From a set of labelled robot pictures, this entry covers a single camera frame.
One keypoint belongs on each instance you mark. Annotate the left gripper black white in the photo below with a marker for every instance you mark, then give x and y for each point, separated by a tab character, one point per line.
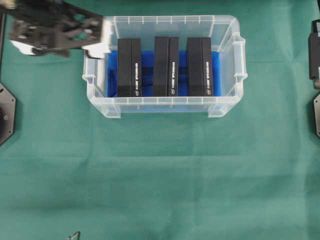
55	27

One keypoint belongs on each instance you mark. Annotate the black box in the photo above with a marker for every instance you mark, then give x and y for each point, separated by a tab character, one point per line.
166	67
200	67
129	67

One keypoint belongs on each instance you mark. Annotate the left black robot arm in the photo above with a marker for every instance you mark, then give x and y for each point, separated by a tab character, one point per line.
42	27

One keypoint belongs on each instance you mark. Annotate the clear plastic storage case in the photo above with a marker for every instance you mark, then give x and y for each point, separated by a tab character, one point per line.
225	36

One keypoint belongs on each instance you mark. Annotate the blue cloth liner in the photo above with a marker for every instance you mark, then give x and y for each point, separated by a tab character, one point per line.
111	74

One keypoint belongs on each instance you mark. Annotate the green table cloth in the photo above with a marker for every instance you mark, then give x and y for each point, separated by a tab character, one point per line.
253	174

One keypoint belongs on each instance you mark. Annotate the black frame post left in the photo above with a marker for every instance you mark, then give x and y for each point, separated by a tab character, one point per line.
2	35

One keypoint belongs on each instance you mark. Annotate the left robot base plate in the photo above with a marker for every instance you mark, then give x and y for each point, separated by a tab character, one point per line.
7	114

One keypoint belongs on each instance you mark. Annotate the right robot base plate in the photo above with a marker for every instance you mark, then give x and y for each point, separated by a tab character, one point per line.
316	106

